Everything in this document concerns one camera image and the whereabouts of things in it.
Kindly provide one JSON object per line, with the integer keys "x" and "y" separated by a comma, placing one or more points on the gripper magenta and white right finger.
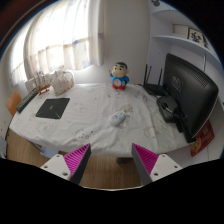
{"x": 152, "y": 167}

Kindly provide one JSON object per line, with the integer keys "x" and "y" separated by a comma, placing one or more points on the wooden model ship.
{"x": 39, "y": 84}

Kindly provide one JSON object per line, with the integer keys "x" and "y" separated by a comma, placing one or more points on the black box under monitor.
{"x": 167, "y": 105}

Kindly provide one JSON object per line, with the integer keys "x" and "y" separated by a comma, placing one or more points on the white sheer curtain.
{"x": 69, "y": 34}

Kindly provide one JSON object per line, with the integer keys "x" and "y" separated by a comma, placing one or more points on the black keyboard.
{"x": 26, "y": 100}

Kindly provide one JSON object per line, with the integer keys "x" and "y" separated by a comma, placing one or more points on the black wifi router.
{"x": 156, "y": 89}

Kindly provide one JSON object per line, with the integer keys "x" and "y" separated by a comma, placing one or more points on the red booklet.
{"x": 203, "y": 139}

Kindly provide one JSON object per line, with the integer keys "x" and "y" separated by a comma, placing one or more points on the black mouse pad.
{"x": 53, "y": 108}

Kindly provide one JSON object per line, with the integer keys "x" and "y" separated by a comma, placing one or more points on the cartoon boy figurine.
{"x": 119, "y": 76}

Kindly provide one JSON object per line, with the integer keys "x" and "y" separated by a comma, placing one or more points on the orange chair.
{"x": 13, "y": 102}

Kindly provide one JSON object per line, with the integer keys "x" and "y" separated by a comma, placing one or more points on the white wall shelf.
{"x": 169, "y": 34}

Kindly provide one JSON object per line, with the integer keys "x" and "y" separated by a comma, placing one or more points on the black computer monitor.
{"x": 195, "y": 94}

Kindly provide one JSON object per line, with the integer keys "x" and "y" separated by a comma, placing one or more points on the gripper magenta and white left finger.
{"x": 71, "y": 166}

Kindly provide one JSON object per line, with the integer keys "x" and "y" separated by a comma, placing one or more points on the framed picture on shelf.
{"x": 195, "y": 36}

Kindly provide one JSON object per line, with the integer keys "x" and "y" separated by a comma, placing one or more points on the white patterned tablecloth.
{"x": 86, "y": 120}

